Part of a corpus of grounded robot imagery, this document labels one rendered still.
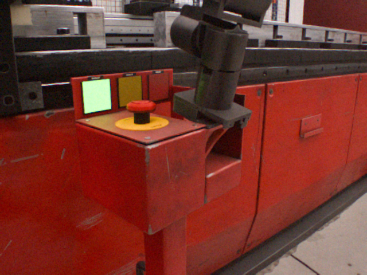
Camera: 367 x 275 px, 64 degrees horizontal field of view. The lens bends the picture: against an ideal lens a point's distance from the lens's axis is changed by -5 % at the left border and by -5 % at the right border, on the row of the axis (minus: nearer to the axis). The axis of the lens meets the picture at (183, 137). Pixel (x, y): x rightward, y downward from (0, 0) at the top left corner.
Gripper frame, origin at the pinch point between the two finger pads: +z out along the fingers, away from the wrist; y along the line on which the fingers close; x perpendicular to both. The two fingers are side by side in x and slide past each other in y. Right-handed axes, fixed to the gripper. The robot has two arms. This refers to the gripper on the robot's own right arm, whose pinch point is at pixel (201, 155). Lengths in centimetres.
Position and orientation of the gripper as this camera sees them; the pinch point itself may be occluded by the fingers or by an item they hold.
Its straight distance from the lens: 49.5
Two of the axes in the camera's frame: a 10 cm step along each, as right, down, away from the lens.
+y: -7.1, -4.2, 5.6
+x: -6.8, 2.5, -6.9
